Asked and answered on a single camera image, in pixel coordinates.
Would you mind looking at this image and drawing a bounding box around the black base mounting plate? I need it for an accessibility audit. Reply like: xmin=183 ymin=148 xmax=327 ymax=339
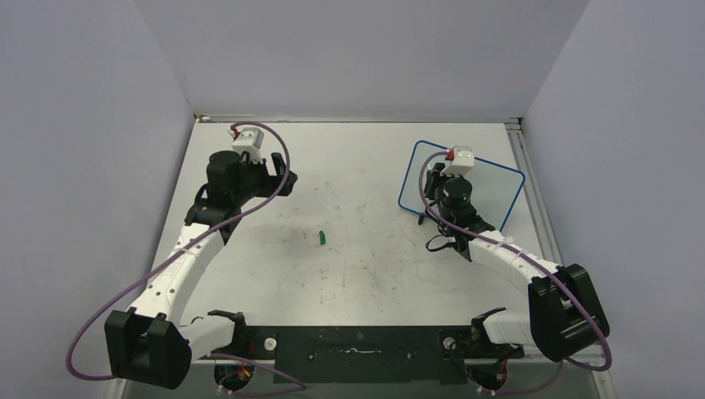
xmin=192 ymin=324 xmax=530 ymax=386

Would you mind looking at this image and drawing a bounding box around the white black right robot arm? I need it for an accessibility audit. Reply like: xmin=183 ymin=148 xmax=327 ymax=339
xmin=418 ymin=163 xmax=611 ymax=362

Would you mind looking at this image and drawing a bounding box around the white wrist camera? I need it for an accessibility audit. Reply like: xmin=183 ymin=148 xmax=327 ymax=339
xmin=230 ymin=126 xmax=264 ymax=159
xmin=441 ymin=145 xmax=475 ymax=177

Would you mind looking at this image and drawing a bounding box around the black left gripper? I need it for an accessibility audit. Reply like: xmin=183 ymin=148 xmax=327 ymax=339
xmin=232 ymin=153 xmax=295 ymax=205

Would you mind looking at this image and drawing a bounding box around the aluminium frame rail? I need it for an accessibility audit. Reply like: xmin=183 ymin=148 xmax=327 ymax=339
xmin=505 ymin=118 xmax=563 ymax=264

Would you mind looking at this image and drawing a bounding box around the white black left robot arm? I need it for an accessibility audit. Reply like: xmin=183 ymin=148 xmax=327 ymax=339
xmin=104 ymin=150 xmax=297 ymax=389

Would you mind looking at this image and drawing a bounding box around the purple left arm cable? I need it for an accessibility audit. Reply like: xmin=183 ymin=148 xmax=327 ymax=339
xmin=65 ymin=121 xmax=308 ymax=399

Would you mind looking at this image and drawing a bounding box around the blue framed whiteboard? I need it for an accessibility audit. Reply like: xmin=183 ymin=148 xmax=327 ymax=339
xmin=397 ymin=140 xmax=525 ymax=230

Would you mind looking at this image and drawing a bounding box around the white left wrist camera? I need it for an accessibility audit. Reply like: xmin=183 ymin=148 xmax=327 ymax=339
xmin=230 ymin=126 xmax=264 ymax=159

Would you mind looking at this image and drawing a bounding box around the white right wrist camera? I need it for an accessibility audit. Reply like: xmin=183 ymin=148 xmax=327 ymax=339
xmin=441 ymin=145 xmax=475 ymax=177

